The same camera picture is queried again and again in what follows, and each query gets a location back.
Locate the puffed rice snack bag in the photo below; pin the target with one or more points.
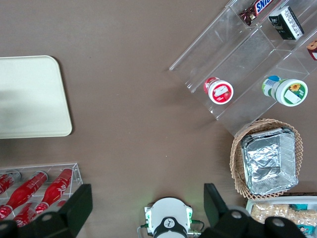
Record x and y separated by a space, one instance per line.
280 212

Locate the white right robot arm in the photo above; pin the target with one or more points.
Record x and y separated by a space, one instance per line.
169 210

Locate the red snack packet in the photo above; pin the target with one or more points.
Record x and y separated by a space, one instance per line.
313 49

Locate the cream plastic tray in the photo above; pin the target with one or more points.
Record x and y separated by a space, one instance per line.
34 96

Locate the black and white carton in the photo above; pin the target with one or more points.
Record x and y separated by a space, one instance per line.
286 23

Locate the woven wicker basket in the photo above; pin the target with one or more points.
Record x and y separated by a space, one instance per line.
237 158

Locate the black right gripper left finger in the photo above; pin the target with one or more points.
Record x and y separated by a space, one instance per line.
62 218

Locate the brown Snickers bar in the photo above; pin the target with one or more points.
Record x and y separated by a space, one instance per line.
257 8

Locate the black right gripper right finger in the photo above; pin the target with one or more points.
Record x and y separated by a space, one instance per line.
223 220

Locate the red strawberry yogurt cup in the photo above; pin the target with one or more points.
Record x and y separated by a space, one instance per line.
220 92

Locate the clear acrylic tiered shelf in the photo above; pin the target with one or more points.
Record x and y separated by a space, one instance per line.
247 57

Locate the green sunflower yogurt cup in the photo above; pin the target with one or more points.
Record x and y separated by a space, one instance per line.
289 91

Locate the teal snack packet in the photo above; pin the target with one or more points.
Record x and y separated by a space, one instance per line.
299 207

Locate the red cola bottle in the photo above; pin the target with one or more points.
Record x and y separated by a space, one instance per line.
24 191
24 215
6 182
55 189

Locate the aluminium foil container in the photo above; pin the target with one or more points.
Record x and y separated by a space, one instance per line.
267 163

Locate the white plastic bin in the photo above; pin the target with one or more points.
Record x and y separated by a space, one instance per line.
250 204

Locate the clear acrylic bottle box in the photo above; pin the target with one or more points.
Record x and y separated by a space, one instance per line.
75 173

